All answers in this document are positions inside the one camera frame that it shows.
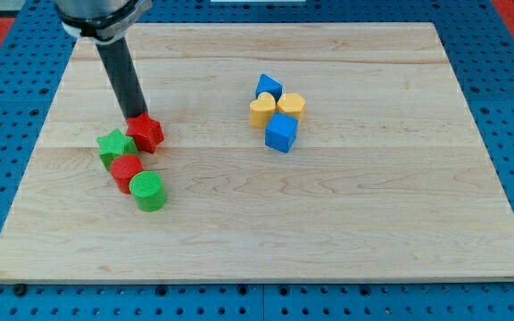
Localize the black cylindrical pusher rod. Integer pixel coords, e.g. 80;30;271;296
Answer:
96;37;148;119

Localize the red star block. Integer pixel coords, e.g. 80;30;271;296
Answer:
126;111;164;153

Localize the green star block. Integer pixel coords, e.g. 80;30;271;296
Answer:
96;128;139;171

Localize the red cylinder block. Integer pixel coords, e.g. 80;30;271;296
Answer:
110;154;144;194

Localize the green cylinder block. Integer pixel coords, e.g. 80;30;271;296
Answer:
129;170;167;212

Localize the blue triangle block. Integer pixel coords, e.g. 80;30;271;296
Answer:
255;74;283;101

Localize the yellow heart block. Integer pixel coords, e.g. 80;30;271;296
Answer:
249;92;277;128

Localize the blue cube block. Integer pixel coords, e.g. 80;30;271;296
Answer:
265;113;299;153

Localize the yellow pentagon block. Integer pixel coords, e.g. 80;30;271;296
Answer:
276;93;306;121

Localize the light wooden board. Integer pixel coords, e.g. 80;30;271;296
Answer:
0;22;514;284

